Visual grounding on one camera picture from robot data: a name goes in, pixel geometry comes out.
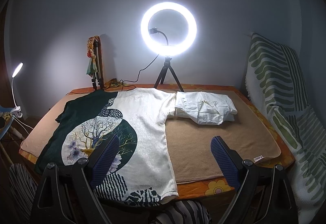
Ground green white printed t-shirt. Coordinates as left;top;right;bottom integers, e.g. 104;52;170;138
35;88;178;206

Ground folded white garment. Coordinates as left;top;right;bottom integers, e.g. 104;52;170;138
175;92;238;125

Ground zebra striped trousers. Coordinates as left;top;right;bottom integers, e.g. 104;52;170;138
9;163;212;223

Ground white clip desk lamp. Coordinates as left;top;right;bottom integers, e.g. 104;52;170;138
7;62;33;140

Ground green striped white blanket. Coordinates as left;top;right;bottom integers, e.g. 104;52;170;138
245;33;325;223

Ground blue chair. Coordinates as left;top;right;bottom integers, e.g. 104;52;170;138
0;107;13;139

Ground black power cable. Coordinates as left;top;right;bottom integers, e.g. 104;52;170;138
66;54;161;95

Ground white ring light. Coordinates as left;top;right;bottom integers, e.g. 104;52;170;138
140;2;197;57

